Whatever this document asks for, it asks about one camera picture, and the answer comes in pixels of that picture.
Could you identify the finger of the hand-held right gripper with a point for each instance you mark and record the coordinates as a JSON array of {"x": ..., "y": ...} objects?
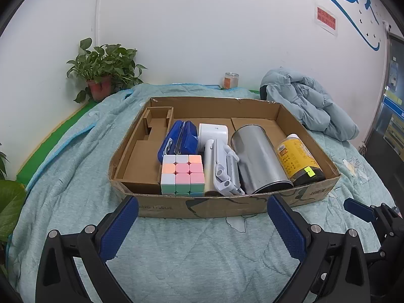
[{"x": 359, "y": 210}]

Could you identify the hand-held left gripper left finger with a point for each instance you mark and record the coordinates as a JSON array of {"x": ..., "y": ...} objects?
[{"x": 121, "y": 224}]

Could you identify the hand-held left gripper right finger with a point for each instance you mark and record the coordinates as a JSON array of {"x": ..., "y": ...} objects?
[{"x": 287, "y": 227}]

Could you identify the long cardboard insert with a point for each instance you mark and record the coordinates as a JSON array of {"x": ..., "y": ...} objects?
[{"x": 142, "y": 161}]

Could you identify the cardboard box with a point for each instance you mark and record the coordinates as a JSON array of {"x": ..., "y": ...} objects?
[{"x": 221, "y": 208}]

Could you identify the dark jar with yellow label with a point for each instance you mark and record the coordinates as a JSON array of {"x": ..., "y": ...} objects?
[{"x": 296, "y": 157}]

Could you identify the round metal tin can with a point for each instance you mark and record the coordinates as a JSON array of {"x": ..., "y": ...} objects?
[{"x": 258, "y": 157}]

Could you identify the grey folding phone stand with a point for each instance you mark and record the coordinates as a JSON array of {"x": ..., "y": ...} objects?
[{"x": 227, "y": 176}]

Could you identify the pastel puzzle cube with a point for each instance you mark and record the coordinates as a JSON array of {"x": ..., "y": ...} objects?
[{"x": 181, "y": 173}]

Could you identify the white rounded box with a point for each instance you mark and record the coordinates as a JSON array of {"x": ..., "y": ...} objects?
[{"x": 213, "y": 132}]

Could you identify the teal quilted blanket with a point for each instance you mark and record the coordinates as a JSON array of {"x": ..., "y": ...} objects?
[{"x": 205, "y": 258}]

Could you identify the large-leaf green plant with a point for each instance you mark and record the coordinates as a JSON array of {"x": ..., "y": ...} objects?
[{"x": 11, "y": 202}]

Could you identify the glass door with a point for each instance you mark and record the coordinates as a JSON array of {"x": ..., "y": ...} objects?
[{"x": 391, "y": 101}]

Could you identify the light blue puffer jacket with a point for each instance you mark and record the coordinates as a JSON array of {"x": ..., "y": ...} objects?
[{"x": 309, "y": 104}]

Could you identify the glass jar with orange label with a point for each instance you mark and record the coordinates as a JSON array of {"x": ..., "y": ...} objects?
[{"x": 231, "y": 82}]

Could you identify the potted plant in red pot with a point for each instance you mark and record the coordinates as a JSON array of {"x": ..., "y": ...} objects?
[{"x": 104, "y": 60}]

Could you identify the blue wall decal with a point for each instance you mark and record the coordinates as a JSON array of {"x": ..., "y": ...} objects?
[{"x": 375, "y": 47}]

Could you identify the red wall sign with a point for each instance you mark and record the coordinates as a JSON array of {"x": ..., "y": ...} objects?
[{"x": 326, "y": 17}]

